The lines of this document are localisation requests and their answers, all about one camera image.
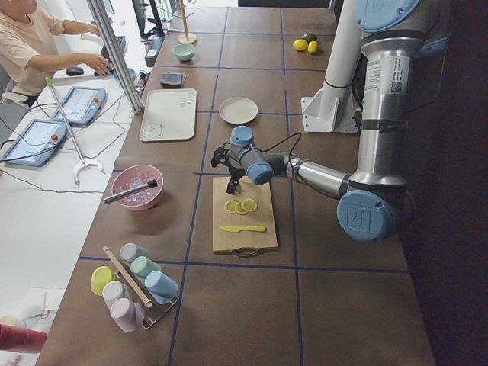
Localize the wooden mug stand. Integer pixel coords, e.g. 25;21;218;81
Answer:
174;0;197;44

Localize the black computer mouse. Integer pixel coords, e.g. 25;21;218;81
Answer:
66;66;85;76

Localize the green bowl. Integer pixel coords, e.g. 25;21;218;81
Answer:
172;43;196;62

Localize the light blue cup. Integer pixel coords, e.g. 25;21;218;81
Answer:
144;271;178;304

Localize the near teach pendant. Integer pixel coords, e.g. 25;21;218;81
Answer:
1;120;67;167

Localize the yellow plastic knife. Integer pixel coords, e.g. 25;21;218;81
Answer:
220;225;267;233

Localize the blue bowl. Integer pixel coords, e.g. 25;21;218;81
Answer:
113;68;136;87

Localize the lemon slice middle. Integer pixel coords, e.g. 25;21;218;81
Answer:
236;201;248;215

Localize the teach pendant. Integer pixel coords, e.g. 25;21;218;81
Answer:
61;86;107;127
1;120;67;167

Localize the lemon slice top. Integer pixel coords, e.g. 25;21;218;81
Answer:
242;198;258;213

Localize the lemon slice bottom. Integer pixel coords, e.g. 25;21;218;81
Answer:
225;200;237;214

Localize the aluminium frame post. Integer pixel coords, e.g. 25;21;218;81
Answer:
87;0;143;115

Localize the red bottle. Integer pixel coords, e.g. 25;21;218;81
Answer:
1;316;48;353

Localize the wooden cutting board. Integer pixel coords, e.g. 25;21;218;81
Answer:
212;176;278;254

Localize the white grey cup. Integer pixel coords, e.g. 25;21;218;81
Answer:
102;281;133;309

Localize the cream round plate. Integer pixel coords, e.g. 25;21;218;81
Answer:
219;97;258;125

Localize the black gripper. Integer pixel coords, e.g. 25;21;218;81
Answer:
210;142;244;195

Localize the white reacher grabber stick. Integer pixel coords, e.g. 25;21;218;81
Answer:
45;77;105;186

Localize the pink cup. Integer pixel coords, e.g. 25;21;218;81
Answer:
110;298;145;332

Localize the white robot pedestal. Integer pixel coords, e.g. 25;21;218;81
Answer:
301;0;362;133

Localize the black box with label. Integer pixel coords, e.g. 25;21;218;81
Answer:
144;36;165;67

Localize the green lime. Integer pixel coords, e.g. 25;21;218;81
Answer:
301;33;317;43

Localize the pink bowl with ice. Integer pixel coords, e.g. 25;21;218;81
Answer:
111;165;164;211

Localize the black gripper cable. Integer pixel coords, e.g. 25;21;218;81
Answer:
257;132;306;180

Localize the yellow lemon near plate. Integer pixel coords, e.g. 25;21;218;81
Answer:
307;40;319;55

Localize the far teach pendant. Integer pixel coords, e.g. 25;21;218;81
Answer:
61;86;107;127

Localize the yellow lemon far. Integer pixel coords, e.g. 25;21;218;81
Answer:
293;39;308;52

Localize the black keyboard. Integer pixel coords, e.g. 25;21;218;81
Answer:
99;36;127;74

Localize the seated person in beige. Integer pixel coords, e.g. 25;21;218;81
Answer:
1;1;111;98

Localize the lemon slice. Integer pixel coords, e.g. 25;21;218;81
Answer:
236;201;248;215
225;200;237;214
242;198;258;213

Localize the metal black-tipped scoop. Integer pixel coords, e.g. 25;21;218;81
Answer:
103;179;158;204

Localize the green cup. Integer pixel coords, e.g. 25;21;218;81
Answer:
130;255;163;283

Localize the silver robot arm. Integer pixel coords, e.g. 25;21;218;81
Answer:
211;1;452;243

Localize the white tray with bear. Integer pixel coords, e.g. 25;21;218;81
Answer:
139;88;197;143

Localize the white cup rack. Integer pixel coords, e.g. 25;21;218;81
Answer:
102;246;179;329

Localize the yellow cup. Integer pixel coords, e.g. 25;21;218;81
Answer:
90;266;114;296

